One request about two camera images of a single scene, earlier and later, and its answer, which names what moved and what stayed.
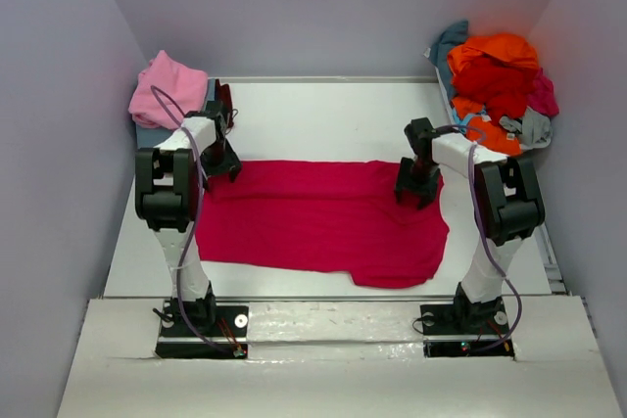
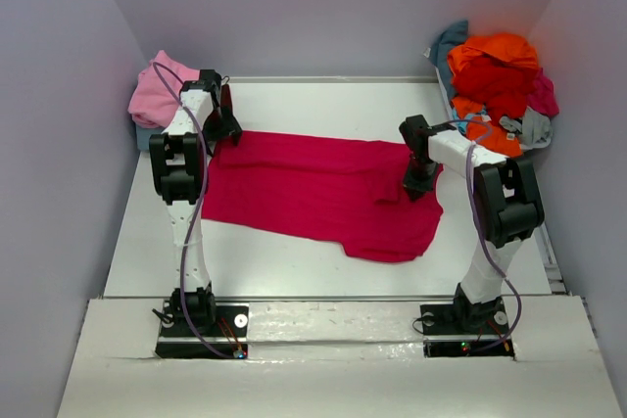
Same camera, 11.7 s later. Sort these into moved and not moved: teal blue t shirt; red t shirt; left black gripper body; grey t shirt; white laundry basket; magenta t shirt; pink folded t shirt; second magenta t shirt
Moved: left black gripper body; magenta t shirt
Not moved: second magenta t shirt; white laundry basket; grey t shirt; teal blue t shirt; pink folded t shirt; red t shirt
